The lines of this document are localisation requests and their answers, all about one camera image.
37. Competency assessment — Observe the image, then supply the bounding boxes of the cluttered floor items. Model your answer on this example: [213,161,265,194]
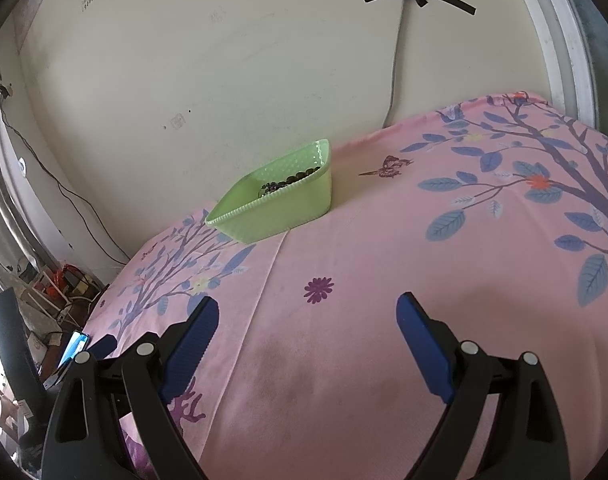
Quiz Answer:
[0,263,102,364]

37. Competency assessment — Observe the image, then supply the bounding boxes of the brown wooden bead bracelet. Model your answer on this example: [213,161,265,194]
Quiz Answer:
[257,164,324,196]

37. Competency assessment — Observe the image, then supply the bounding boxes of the smartphone with lit screen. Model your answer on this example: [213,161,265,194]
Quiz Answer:
[59,330,89,366]

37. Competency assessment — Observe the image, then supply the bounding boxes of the pink floral bed sheet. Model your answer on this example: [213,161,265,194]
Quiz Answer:
[86,92,608,479]

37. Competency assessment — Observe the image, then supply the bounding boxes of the black wall cable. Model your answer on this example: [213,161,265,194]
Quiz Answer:
[0,84,132,267]

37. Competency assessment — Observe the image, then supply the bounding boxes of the white door frame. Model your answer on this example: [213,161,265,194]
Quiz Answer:
[524,0,608,136]

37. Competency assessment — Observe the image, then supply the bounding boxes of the grey power cable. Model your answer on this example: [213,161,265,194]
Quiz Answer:
[381,0,412,129]

